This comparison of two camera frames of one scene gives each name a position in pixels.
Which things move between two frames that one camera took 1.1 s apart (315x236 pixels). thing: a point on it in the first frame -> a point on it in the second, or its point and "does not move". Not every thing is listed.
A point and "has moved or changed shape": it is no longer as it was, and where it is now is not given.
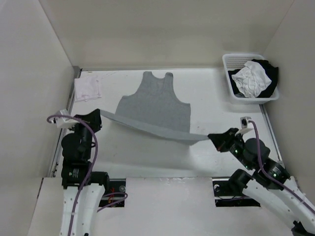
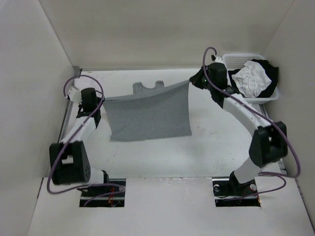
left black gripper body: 82,129 -> 99,100
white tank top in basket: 252,79 does not move
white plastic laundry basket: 236,61 does not move
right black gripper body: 236,147 -> 202,81
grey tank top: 157,106 has moved or changed shape
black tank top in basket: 271,71 does not move
